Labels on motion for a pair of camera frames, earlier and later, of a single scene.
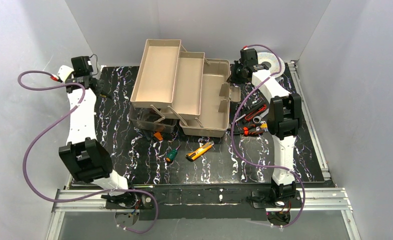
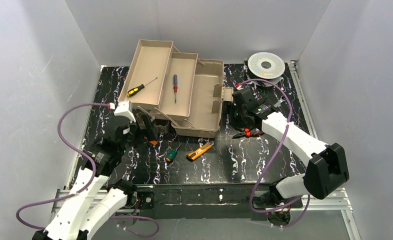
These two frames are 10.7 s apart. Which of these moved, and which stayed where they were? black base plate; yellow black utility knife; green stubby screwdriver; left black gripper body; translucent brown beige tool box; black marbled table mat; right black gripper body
Moved: left black gripper body; translucent brown beige tool box; right black gripper body
Stayed: green stubby screwdriver; black base plate; yellow black utility knife; black marbled table mat
